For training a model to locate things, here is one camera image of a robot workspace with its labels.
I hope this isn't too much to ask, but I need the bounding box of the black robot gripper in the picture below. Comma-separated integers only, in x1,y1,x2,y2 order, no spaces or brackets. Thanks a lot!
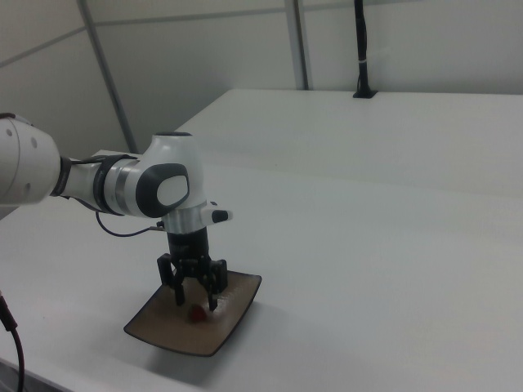
156,227,229,314

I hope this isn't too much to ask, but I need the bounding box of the small dark green ball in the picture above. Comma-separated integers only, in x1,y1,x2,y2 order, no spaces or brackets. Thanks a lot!
187,304,208,324

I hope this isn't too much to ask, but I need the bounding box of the square brown ceramic plate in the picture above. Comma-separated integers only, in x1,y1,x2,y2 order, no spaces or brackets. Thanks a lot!
123,269,263,359

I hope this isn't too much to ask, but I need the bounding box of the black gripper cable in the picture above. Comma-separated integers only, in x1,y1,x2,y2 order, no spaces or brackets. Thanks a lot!
95,210,167,239

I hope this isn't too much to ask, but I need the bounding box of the red and black cable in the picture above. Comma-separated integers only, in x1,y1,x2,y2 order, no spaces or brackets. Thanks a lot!
0,288,28,392

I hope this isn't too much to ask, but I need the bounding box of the grey metal partition post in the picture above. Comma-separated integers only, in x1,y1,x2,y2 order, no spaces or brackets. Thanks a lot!
76,0,139,153
291,0,311,91

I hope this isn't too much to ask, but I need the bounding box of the black camera stand pole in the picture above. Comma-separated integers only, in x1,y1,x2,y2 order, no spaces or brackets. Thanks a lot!
352,0,379,100

